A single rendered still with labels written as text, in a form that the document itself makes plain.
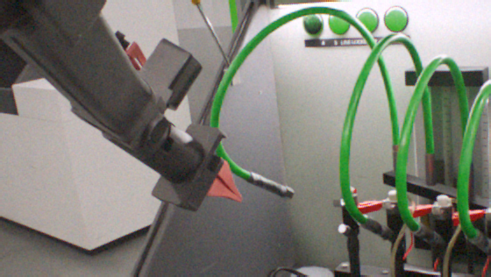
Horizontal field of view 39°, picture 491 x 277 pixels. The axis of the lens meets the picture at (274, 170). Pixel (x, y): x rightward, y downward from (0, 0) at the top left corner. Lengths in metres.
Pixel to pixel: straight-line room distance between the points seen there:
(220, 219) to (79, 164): 2.58
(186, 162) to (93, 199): 3.20
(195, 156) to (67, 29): 0.46
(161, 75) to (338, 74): 0.72
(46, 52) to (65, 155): 3.48
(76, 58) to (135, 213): 3.70
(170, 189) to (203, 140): 0.07
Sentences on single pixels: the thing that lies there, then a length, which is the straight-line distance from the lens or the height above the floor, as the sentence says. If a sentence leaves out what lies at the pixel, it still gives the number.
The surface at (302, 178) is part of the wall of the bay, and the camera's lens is 1.53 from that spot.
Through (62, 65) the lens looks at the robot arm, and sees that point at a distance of 0.46.
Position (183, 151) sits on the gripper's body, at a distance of 0.79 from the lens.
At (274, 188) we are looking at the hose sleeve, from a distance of 1.13.
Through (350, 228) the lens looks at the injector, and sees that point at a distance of 1.15.
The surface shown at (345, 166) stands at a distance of 0.94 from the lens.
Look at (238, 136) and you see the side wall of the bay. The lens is 1.40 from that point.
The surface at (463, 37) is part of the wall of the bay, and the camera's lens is 1.30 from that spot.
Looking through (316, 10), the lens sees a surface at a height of 1.43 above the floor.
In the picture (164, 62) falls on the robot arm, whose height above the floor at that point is 1.42.
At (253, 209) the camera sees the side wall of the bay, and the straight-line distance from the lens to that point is 1.46.
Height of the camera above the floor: 1.52
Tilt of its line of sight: 17 degrees down
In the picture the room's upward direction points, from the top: 7 degrees counter-clockwise
